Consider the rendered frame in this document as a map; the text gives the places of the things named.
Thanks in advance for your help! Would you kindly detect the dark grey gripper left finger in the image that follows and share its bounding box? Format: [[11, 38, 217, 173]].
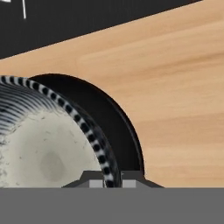
[[61, 170, 105, 188]]

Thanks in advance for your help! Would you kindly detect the black and white striped bowl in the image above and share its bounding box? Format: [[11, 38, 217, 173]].
[[0, 73, 145, 188]]

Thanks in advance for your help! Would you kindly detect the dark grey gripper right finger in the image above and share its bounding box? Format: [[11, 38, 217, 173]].
[[120, 170, 165, 188]]

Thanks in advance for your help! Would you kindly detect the dark cupboard front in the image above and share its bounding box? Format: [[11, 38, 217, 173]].
[[0, 0, 203, 60]]

